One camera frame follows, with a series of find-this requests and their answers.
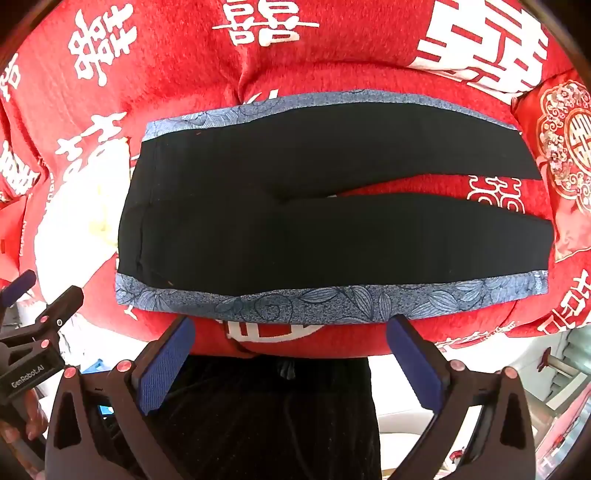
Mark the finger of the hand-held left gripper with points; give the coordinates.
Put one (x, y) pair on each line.
(64, 307)
(19, 286)

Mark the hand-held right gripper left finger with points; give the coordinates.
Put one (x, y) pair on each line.
(166, 362)

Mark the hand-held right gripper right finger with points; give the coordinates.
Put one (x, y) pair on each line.
(415, 360)

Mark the black pants with floral trim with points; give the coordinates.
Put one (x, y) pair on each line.
(300, 230)

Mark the person's left hand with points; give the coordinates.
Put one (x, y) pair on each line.
(27, 417)

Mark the person's dark striped clothing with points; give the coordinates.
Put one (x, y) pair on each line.
(277, 424)

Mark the red embroidered pillow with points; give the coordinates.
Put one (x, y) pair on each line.
(565, 147)

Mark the red printed blanket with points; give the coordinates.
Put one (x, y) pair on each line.
(184, 60)

